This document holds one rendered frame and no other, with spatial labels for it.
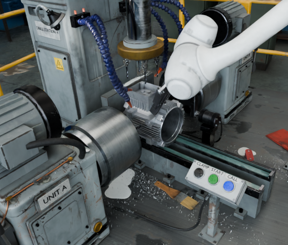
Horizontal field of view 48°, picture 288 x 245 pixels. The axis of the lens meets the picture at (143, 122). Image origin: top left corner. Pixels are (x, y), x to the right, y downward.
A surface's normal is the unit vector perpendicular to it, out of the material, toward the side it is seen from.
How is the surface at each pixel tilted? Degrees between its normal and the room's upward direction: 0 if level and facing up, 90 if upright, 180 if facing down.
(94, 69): 90
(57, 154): 0
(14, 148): 90
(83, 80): 90
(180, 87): 110
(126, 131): 50
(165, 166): 90
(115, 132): 43
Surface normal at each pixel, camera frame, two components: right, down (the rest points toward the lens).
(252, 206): -0.63, 0.44
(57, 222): 0.77, 0.30
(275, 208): -0.05, -0.85
